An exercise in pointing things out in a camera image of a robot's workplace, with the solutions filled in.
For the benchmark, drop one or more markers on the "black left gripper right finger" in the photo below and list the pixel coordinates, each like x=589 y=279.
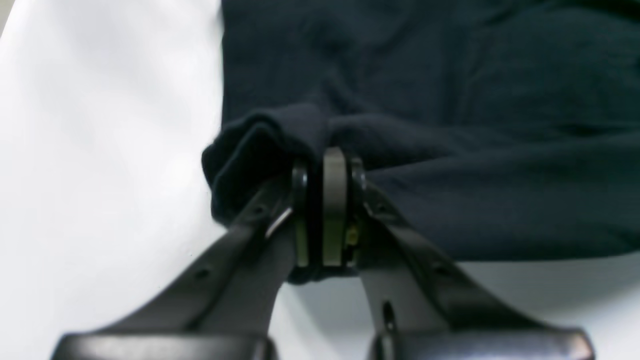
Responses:
x=423 y=305

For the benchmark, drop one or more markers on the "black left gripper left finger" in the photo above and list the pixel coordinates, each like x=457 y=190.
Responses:
x=220 y=307

